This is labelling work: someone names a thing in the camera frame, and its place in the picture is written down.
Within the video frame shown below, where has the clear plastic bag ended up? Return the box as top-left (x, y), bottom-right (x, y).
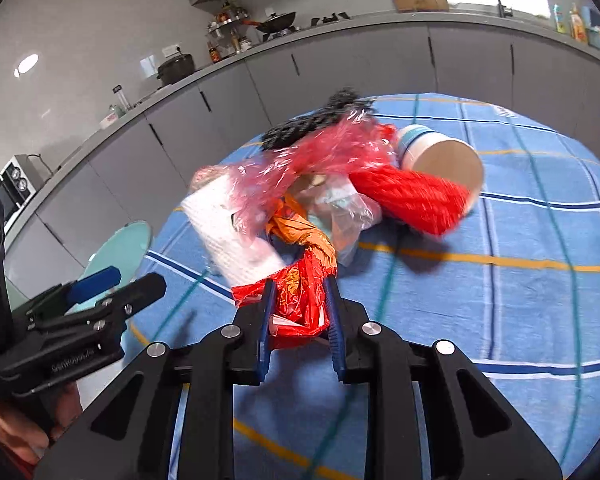
top-left (300, 175), bottom-right (384, 266)

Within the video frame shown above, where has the orange snack wrapper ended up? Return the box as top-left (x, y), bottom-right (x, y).
top-left (265, 195), bottom-right (337, 272)

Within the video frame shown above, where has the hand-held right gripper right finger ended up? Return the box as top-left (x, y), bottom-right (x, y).
top-left (324, 276), bottom-right (564, 480)

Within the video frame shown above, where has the yellow detergent bottle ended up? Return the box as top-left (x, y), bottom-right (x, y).
top-left (569, 2), bottom-right (589, 44)

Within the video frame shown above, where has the white microwave oven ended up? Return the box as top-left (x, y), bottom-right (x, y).
top-left (0, 154), bottom-right (37, 221)

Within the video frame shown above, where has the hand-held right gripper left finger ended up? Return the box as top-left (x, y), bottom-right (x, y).
top-left (34, 277), bottom-right (281, 480)

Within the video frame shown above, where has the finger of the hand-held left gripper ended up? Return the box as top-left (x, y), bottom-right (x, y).
top-left (26, 266), bottom-right (122, 322)
top-left (27, 273), bottom-right (168, 342)

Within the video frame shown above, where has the black wok with lid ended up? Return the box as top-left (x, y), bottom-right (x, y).
top-left (245, 11), bottom-right (297, 36)

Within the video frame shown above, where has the black cooking pot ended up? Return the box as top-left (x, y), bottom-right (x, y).
top-left (156, 52), bottom-right (196, 86)

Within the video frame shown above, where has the black gas stove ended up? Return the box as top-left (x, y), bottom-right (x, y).
top-left (300, 10), bottom-right (351, 29)

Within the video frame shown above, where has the red mesh scrubber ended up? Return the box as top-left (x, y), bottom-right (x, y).
top-left (350, 165), bottom-right (474, 237)

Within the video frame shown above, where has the black mesh scrubber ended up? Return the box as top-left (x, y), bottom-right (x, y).
top-left (260, 87), bottom-right (379, 151)

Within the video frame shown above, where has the white paper towel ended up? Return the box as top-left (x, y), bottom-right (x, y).
top-left (180, 175), bottom-right (286, 286)

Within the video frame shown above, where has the blue striped tablecloth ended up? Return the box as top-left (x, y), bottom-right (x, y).
top-left (130, 92), bottom-right (600, 480)

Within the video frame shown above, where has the red snack wrapper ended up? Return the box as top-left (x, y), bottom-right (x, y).
top-left (231, 250), bottom-right (339, 351)

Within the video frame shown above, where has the metal spice rack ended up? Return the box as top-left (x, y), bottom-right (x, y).
top-left (206, 7), bottom-right (254, 54)

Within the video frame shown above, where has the red cellophane wrap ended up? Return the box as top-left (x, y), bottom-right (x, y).
top-left (229, 112), bottom-right (399, 241)

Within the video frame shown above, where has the striped paper cup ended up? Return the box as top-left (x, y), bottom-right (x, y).
top-left (395, 124), bottom-right (485, 211)

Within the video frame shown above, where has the person's left hand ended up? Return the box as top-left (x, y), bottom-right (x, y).
top-left (0, 382), bottom-right (84, 467)

